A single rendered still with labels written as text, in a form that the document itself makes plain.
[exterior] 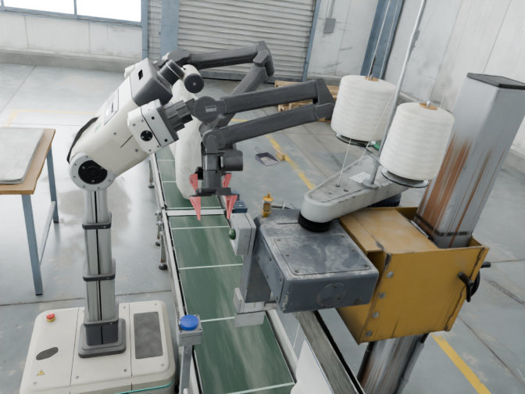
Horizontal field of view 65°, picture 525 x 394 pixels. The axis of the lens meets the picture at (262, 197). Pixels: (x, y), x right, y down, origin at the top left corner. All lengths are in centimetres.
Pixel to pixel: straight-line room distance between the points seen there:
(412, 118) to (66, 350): 182
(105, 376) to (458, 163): 167
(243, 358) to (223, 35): 728
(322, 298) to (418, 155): 39
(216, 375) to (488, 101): 146
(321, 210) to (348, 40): 868
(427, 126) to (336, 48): 859
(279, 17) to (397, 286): 800
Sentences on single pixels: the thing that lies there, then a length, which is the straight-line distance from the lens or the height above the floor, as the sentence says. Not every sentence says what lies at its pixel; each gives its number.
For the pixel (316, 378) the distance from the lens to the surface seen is 125.
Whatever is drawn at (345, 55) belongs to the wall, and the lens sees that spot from 969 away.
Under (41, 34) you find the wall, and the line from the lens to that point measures 861.
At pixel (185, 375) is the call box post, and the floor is 60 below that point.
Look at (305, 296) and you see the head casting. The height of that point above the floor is 128.
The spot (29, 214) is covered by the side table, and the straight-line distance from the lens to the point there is 262.
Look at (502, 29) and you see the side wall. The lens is 767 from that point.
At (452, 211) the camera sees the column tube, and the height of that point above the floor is 142.
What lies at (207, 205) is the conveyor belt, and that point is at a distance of 307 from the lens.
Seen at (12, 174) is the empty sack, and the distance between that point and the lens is 261.
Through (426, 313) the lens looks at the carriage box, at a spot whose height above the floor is 111.
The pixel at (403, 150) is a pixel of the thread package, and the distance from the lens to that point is 101.
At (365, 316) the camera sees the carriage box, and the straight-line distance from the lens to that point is 121.
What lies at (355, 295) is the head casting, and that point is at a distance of 102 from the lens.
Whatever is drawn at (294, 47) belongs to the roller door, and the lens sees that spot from 909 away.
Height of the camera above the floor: 189
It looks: 27 degrees down
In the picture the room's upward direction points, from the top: 9 degrees clockwise
